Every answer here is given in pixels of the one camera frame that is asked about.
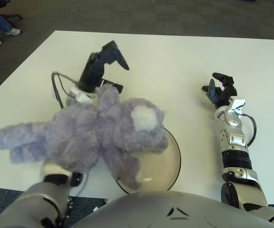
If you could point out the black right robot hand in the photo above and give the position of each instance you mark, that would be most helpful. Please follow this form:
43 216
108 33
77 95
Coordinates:
223 91

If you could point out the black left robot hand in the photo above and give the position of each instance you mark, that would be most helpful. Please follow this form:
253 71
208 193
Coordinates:
96 69

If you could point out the purple plush bunny doll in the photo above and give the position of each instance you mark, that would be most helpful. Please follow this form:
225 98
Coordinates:
91 137

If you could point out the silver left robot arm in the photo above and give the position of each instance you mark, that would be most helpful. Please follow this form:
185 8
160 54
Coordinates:
56 175

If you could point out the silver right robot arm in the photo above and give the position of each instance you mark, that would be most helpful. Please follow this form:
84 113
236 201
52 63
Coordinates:
236 152

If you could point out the white plate with black rim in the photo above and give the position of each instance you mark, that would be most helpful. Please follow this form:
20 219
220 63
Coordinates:
160 166

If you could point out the white right wrist connector box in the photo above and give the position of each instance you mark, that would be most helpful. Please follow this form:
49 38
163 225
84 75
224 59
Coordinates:
237 104

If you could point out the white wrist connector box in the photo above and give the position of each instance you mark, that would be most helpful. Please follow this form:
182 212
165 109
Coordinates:
79 95
237 104

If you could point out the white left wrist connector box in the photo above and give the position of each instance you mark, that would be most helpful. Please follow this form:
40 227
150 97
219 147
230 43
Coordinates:
79 95

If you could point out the white sneaker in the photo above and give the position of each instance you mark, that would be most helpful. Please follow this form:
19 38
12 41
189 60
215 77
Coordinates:
12 31

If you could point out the seated person in jeans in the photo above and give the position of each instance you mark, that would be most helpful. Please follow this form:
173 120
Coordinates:
14 16

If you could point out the grey robot torso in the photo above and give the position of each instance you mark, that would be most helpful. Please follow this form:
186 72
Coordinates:
151 213

